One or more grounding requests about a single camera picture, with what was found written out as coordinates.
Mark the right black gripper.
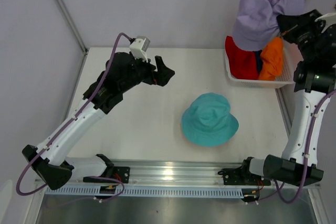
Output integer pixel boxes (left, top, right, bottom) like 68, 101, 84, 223
276, 9, 327, 61

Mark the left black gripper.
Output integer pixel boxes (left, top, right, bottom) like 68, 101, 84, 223
119, 52, 174, 93

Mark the lavender bucket hat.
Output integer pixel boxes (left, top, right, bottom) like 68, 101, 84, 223
232, 0, 305, 51

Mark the orange bucket hat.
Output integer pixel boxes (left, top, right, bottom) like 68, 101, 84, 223
258, 37, 284, 81

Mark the red bucket hat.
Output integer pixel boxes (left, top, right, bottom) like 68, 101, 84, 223
225, 36, 259, 80

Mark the teal bucket hat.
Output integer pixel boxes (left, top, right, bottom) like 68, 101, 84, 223
181, 92, 239, 147

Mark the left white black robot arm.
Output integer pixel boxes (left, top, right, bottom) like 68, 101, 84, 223
22, 52, 175, 190

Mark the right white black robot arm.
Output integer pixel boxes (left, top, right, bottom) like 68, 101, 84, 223
239, 9, 335, 186

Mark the white plastic basket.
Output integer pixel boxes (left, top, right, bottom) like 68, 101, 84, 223
224, 48, 295, 89

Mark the blue bucket hat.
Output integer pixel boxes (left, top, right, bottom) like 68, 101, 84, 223
254, 50, 263, 74

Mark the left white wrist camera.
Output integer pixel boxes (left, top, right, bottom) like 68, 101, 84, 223
129, 36, 150, 62

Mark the aluminium mounting rail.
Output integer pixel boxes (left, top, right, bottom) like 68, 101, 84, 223
33, 154, 323, 189

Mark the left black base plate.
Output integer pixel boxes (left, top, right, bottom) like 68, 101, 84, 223
83, 166, 131, 184

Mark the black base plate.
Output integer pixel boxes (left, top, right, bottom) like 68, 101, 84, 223
83, 166, 131, 184
217, 167, 271, 186

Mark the white slotted cable duct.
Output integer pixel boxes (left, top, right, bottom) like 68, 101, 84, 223
45, 185, 244, 199

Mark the left aluminium corner post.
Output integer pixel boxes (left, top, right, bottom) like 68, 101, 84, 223
54, 0, 88, 55

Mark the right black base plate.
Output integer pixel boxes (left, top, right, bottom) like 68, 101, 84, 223
217, 167, 271, 186

